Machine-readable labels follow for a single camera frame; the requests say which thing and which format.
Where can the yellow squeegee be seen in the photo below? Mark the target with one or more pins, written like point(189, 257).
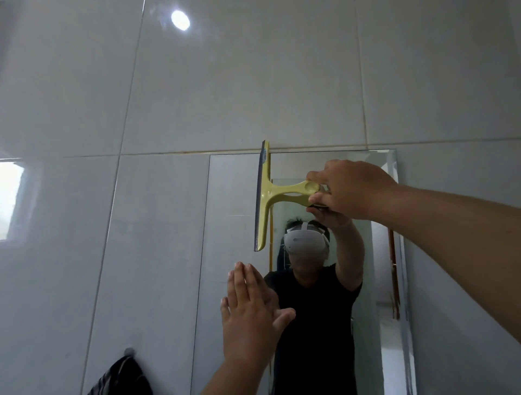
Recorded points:
point(266, 195)

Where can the person's left hand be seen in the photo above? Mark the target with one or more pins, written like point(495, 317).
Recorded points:
point(248, 321)

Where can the rectangular wall mirror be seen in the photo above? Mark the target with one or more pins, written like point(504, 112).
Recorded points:
point(236, 211)

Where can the black striped cloth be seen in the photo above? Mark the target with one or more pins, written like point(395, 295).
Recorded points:
point(122, 378)

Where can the grey round wall hook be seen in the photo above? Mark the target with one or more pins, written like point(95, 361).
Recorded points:
point(129, 351)

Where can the person's right hand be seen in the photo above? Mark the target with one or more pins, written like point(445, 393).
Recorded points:
point(358, 191)

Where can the person's right forearm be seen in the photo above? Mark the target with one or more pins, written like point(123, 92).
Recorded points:
point(460, 244)

